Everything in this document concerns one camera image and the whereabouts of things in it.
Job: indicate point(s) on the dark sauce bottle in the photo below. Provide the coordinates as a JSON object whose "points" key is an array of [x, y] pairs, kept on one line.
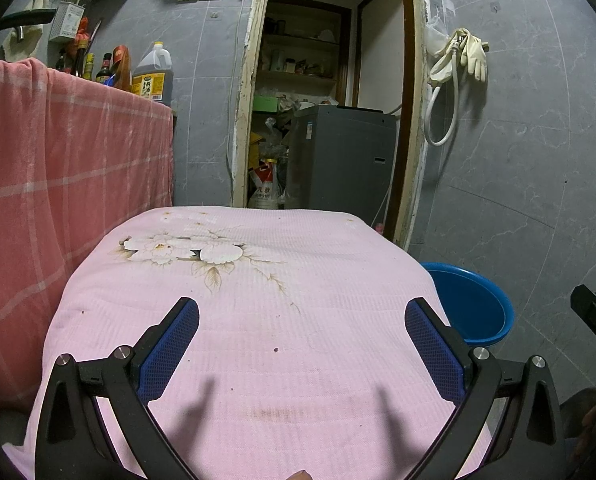
{"points": [[64, 62]]}

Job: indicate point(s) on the blue plastic basin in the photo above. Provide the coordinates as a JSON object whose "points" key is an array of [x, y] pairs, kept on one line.
{"points": [[470, 305]]}

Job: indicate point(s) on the orange red bottle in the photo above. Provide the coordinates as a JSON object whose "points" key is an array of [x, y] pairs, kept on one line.
{"points": [[81, 35]]}

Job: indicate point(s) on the yellow bag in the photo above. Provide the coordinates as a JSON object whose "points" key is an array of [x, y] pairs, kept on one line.
{"points": [[254, 146]]}

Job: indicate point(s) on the yellow label sauce bottle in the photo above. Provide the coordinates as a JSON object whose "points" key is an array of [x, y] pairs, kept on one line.
{"points": [[89, 67]]}

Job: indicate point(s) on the soy sauce bottle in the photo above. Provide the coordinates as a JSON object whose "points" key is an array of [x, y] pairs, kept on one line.
{"points": [[104, 69]]}

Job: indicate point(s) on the red white sack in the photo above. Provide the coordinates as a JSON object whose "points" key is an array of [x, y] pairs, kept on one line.
{"points": [[264, 185]]}

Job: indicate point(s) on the grey washing machine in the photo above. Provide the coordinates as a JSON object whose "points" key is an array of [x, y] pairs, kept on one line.
{"points": [[343, 165]]}

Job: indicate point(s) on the beige hanging cloth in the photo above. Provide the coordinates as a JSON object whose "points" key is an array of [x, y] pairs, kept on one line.
{"points": [[23, 40]]}

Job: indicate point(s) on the white utensil holder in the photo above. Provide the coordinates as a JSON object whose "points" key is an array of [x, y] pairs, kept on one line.
{"points": [[65, 22]]}

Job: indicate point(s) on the wooden storage shelf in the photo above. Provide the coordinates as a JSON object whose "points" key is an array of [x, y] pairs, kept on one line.
{"points": [[303, 42]]}

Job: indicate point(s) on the pink floral blanket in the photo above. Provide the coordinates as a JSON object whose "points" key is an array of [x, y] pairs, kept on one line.
{"points": [[278, 310]]}

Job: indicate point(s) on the pile of plastic bags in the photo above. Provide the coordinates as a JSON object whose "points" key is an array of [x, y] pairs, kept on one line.
{"points": [[275, 135]]}

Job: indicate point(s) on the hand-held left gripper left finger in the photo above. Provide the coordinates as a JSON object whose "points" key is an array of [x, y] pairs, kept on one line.
{"points": [[170, 355]]}

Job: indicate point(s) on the green box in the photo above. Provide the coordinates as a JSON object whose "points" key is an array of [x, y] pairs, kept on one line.
{"points": [[266, 104]]}

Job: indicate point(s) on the black pan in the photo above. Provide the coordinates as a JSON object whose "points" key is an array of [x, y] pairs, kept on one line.
{"points": [[28, 17]]}

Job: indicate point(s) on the pink checked cloth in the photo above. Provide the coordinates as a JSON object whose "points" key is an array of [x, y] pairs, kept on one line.
{"points": [[68, 170]]}

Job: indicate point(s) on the brown wooden utensil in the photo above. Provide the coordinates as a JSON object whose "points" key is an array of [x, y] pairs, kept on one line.
{"points": [[124, 80]]}

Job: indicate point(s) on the cooking oil bottle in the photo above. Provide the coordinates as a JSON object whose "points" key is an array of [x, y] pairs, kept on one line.
{"points": [[150, 77]]}

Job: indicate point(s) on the white jar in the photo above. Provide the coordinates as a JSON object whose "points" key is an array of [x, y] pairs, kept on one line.
{"points": [[289, 66]]}

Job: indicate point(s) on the wooden door frame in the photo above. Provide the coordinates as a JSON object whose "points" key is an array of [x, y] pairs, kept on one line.
{"points": [[243, 110]]}

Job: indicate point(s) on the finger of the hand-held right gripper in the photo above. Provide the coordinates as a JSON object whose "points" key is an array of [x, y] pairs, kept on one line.
{"points": [[590, 312]]}

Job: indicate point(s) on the red tin can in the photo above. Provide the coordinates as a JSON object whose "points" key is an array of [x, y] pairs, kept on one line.
{"points": [[119, 57]]}

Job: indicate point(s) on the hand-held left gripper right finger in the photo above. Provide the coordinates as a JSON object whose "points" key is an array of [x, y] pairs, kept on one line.
{"points": [[433, 355]]}

